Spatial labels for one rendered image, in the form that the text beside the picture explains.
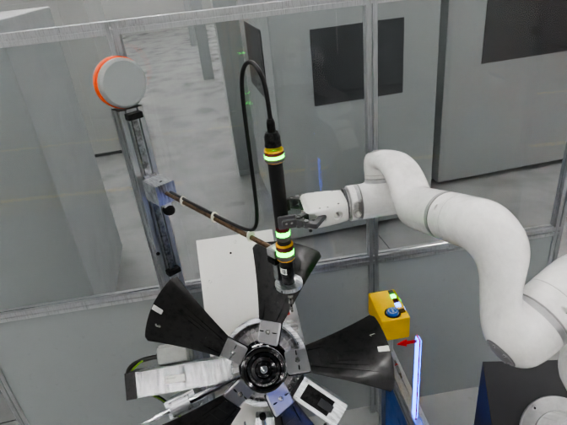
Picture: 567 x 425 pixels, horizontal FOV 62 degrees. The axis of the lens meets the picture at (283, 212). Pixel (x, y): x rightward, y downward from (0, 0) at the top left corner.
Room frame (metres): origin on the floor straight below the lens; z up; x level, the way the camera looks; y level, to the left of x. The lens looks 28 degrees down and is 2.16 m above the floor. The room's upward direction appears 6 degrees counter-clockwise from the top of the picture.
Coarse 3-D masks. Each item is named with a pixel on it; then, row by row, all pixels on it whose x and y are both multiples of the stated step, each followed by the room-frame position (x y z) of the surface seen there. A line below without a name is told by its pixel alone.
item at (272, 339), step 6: (264, 324) 1.04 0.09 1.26; (270, 324) 1.02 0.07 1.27; (276, 324) 1.01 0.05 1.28; (264, 330) 1.03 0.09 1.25; (270, 330) 1.01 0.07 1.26; (276, 330) 1.00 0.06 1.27; (258, 336) 1.03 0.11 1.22; (264, 336) 1.01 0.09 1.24; (270, 336) 1.00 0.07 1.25; (276, 336) 0.98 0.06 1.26; (264, 342) 1.00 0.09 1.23; (270, 342) 0.98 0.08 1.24; (276, 342) 0.97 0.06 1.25
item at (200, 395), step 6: (234, 378) 0.98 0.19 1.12; (222, 384) 0.97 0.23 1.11; (228, 384) 0.97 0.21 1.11; (204, 390) 0.96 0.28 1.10; (210, 390) 0.96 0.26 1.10; (216, 390) 0.96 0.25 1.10; (192, 396) 0.95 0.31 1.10; (198, 396) 0.95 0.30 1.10; (204, 396) 0.95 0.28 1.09; (192, 402) 0.94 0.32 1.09; (168, 408) 0.94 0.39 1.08; (156, 414) 0.93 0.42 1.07; (162, 414) 0.92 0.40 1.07; (168, 414) 0.93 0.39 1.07; (150, 420) 0.92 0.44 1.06; (156, 420) 0.92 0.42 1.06
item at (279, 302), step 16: (256, 256) 1.19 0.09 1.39; (304, 256) 1.11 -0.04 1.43; (320, 256) 1.09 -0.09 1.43; (256, 272) 1.16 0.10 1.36; (272, 272) 1.12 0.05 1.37; (304, 272) 1.07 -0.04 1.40; (272, 288) 1.09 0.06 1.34; (272, 304) 1.05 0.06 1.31; (288, 304) 1.02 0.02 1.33; (272, 320) 1.02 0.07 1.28
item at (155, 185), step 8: (144, 176) 1.46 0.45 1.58; (152, 176) 1.48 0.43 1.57; (160, 176) 1.47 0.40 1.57; (144, 184) 1.44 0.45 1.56; (152, 184) 1.41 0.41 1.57; (160, 184) 1.40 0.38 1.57; (168, 184) 1.41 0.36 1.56; (152, 192) 1.40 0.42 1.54; (160, 192) 1.39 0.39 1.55; (152, 200) 1.42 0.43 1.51; (160, 200) 1.39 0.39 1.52; (168, 200) 1.40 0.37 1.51
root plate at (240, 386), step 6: (234, 384) 0.90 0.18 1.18; (240, 384) 0.91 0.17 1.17; (228, 390) 0.89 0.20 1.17; (234, 390) 0.90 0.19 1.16; (240, 390) 0.91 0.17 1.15; (246, 390) 0.92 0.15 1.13; (252, 390) 0.93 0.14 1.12; (228, 396) 0.89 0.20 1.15; (234, 396) 0.90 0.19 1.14; (246, 396) 0.92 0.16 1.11; (234, 402) 0.90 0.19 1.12; (240, 402) 0.91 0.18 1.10
